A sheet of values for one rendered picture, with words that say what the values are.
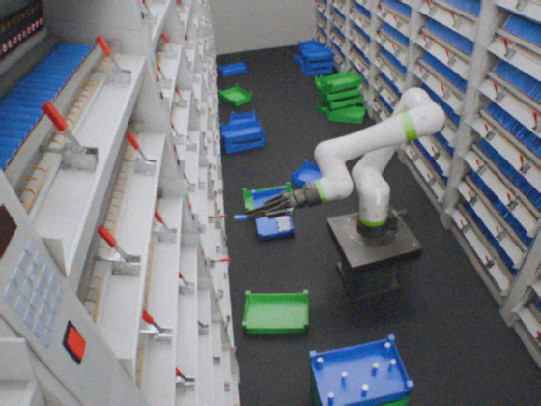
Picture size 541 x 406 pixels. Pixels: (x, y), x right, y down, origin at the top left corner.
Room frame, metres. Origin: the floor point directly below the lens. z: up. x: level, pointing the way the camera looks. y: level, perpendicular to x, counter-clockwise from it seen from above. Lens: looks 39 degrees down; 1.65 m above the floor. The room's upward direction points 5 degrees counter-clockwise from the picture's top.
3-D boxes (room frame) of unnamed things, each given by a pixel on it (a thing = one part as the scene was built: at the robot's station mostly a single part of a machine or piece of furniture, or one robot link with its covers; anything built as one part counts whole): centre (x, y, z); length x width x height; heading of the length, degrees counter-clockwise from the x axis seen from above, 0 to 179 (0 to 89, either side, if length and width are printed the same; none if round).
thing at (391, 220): (1.38, -0.47, 0.38); 0.26 x 0.15 x 0.06; 103
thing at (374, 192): (1.38, -0.41, 0.50); 0.16 x 0.13 x 0.19; 0
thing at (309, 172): (2.23, -0.27, 0.04); 0.30 x 0.20 x 0.08; 56
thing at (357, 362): (0.65, -0.21, 0.36); 0.30 x 0.20 x 0.08; 95
